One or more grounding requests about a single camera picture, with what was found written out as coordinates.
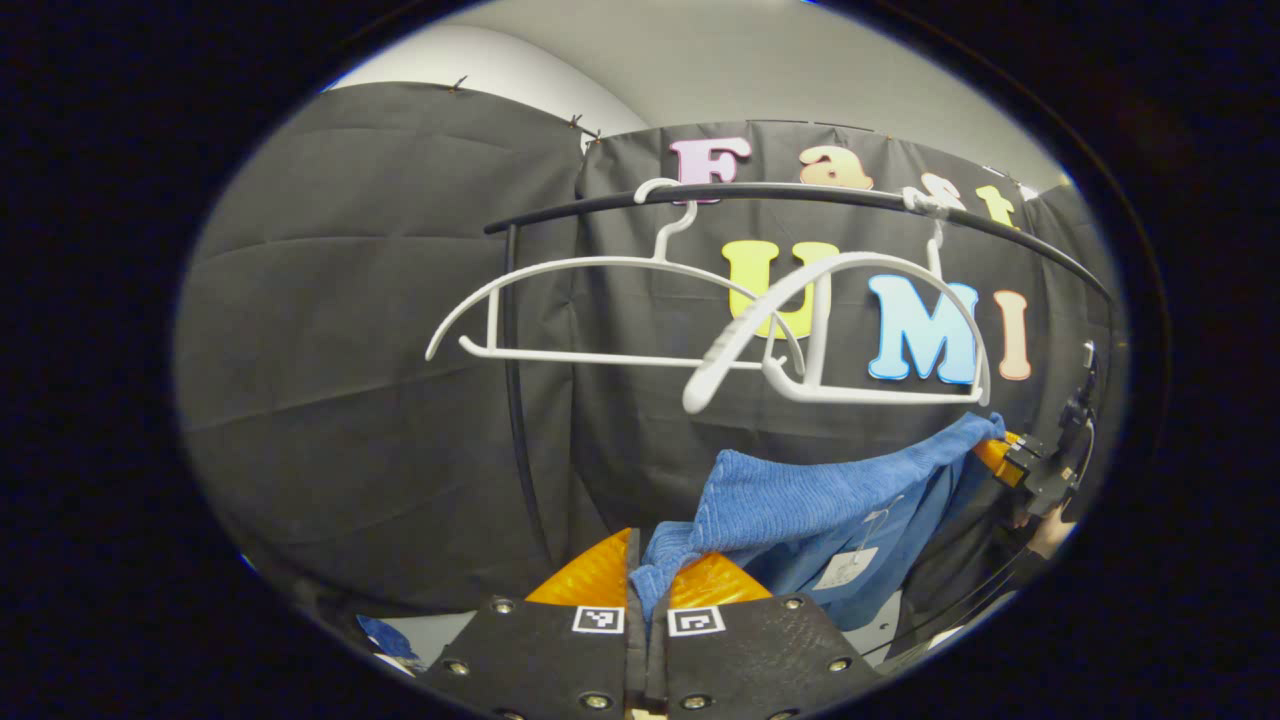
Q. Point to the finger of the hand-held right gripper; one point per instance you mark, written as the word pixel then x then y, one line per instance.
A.
pixel 995 458

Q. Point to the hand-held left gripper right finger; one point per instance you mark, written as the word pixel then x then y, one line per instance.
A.
pixel 760 660

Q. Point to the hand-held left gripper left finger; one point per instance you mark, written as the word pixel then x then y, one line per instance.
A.
pixel 540 660

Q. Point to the white plastic hanger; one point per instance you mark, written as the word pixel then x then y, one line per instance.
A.
pixel 560 354
pixel 720 360

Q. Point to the black tripod with device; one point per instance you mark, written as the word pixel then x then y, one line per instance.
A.
pixel 1085 400

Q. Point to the small blue cloth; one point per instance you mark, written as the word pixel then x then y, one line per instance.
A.
pixel 385 635

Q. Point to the black metal garment rack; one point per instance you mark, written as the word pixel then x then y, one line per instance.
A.
pixel 800 190

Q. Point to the black backdrop cloth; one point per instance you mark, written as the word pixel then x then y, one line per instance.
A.
pixel 350 330

